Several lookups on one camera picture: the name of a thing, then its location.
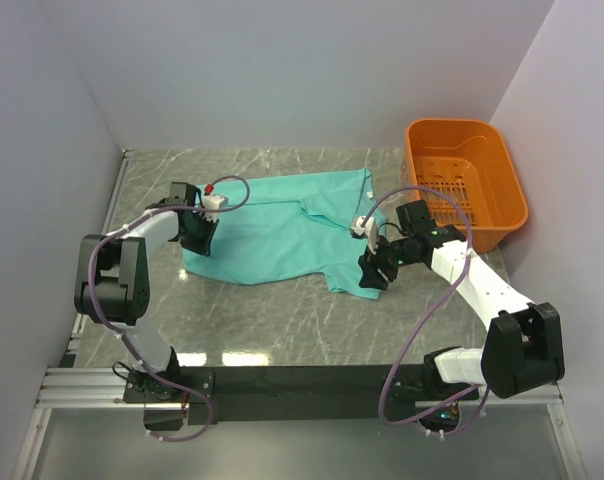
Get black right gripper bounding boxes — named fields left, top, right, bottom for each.
left=359, top=231, right=419, bottom=292

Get teal t shirt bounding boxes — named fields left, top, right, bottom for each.
left=183, top=168, right=380, bottom=299

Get orange plastic basket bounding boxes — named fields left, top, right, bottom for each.
left=403, top=118, right=528, bottom=254

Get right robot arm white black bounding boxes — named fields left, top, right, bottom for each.
left=351, top=200, right=565, bottom=399

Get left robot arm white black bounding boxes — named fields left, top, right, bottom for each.
left=74, top=182, right=228, bottom=402

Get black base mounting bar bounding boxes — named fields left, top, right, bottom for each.
left=121, top=364, right=433, bottom=426

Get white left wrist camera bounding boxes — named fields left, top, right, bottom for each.
left=201, top=184, right=228, bottom=223

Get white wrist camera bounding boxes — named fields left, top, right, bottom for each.
left=201, top=184, right=228, bottom=223
left=350, top=215, right=379, bottom=255

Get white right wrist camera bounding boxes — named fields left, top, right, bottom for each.
left=350, top=215, right=379, bottom=255

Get aluminium frame rail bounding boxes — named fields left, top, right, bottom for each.
left=34, top=149, right=566, bottom=409

